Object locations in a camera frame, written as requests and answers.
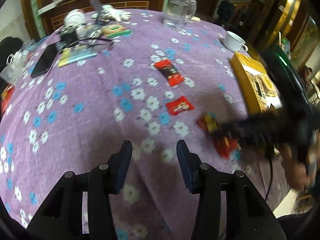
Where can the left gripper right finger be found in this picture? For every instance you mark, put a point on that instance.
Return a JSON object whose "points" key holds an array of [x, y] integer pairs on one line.
{"points": [[248, 215]]}

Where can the green biscuit packet on table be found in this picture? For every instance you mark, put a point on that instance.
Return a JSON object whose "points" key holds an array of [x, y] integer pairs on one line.
{"points": [[115, 30]]}

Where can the orange cracker pack with barcode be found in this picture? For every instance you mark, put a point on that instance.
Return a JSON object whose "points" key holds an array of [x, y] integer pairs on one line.
{"points": [[264, 88]]}

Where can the white glove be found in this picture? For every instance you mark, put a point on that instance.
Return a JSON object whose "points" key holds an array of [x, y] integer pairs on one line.
{"points": [[112, 14]]}

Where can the dark red golden wafer pack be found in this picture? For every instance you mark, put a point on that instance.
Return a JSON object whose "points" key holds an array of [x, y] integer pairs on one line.
{"points": [[224, 144]]}

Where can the clear plastic bag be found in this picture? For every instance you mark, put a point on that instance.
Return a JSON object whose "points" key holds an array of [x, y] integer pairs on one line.
{"points": [[15, 55]]}

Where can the white round helmet object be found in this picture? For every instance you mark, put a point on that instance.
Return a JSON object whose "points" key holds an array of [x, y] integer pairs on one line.
{"points": [[74, 19]]}

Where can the black smartphone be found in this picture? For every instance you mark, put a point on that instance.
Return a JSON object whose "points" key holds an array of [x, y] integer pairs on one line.
{"points": [[45, 61]]}

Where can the right hand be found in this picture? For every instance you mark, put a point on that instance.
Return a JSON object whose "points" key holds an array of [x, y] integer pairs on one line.
{"points": [[295, 172]]}

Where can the large dark red snack bag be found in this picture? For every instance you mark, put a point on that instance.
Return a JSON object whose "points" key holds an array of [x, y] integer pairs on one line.
{"points": [[5, 97]]}

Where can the glass beer mug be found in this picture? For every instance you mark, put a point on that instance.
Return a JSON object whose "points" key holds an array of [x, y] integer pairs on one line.
{"points": [[179, 13]]}

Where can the black camera device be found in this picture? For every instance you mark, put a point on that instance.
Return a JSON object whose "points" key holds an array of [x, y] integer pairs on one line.
{"points": [[68, 39]]}

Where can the yellow cardboard tray box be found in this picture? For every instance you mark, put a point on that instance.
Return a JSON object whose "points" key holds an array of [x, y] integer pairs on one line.
{"points": [[243, 66]]}

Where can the white ceramic cup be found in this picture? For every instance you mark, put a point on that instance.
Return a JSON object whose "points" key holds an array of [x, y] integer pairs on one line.
{"points": [[234, 42]]}

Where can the red black candy packet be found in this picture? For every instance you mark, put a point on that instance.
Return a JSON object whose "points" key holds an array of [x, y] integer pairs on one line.
{"points": [[168, 70]]}

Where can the purple floral tablecloth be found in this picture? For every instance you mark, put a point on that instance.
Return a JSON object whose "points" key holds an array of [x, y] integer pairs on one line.
{"points": [[75, 117]]}

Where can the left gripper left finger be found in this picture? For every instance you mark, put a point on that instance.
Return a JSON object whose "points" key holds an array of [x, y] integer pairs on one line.
{"points": [[78, 206]]}

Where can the yellow blue booklet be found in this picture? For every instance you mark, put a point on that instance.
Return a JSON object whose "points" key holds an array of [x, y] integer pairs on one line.
{"points": [[73, 55]]}

